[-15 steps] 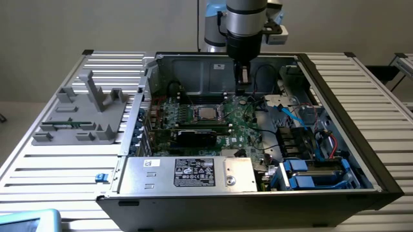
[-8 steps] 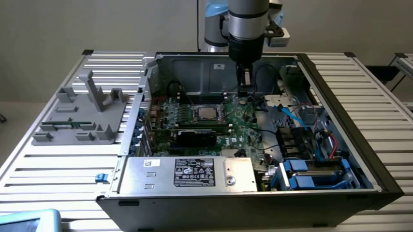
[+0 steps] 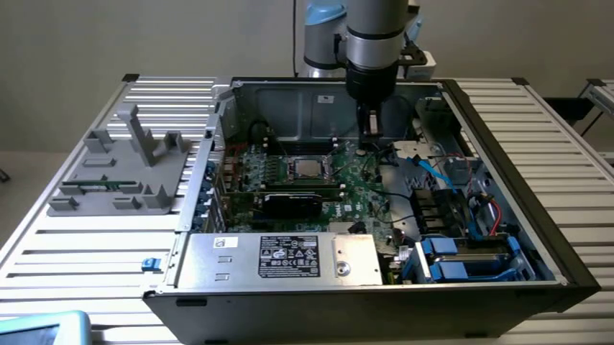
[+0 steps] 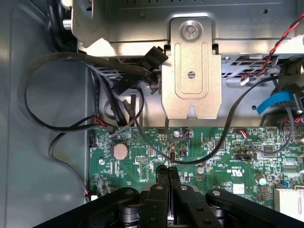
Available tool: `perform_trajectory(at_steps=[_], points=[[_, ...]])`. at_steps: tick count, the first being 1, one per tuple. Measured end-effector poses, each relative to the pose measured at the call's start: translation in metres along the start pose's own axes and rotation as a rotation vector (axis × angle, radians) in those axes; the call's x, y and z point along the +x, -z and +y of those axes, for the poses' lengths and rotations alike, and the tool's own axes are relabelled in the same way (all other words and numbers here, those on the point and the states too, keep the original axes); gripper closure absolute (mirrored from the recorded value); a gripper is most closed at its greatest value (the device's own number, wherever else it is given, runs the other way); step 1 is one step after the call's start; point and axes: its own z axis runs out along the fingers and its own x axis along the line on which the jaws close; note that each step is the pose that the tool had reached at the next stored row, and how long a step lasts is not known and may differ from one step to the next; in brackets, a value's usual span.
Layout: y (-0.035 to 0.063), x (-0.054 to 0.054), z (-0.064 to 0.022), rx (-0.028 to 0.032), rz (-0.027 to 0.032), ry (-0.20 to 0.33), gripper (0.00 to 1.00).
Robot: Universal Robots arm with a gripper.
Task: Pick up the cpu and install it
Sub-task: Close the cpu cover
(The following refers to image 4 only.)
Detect black cable bundle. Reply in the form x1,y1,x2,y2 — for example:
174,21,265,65
46,0,72,52

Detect black disk cable connector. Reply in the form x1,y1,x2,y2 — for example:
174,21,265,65
138,46,170,72

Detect grey metal PC case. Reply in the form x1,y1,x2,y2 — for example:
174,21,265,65
0,0,304,228

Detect red-black twisted wire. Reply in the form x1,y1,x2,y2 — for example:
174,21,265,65
239,13,304,86

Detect blue flat pull tab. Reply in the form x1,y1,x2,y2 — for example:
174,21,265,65
256,89,295,115

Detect silver metal disk bay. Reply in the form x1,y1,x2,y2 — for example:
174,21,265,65
71,0,304,60

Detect green motherboard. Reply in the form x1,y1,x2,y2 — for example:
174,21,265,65
88,126,304,214

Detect thin black wire red ends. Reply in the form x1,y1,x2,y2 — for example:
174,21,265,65
47,115,106,198

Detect grey wire with red strands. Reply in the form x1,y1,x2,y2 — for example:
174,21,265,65
238,105,295,154

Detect metal bracket with screw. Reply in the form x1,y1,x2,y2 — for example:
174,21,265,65
161,16,223,120

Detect silver finned heatsink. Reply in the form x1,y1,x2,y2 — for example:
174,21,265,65
273,185,304,214

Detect black power connector block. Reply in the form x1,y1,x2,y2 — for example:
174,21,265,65
276,57,304,124

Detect thick flat black cable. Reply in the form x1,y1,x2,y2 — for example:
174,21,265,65
18,52,154,131

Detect long thin black wire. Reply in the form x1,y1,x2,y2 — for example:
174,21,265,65
129,76,280,165

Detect round coin cell battery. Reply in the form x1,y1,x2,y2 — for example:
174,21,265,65
111,142,130,161

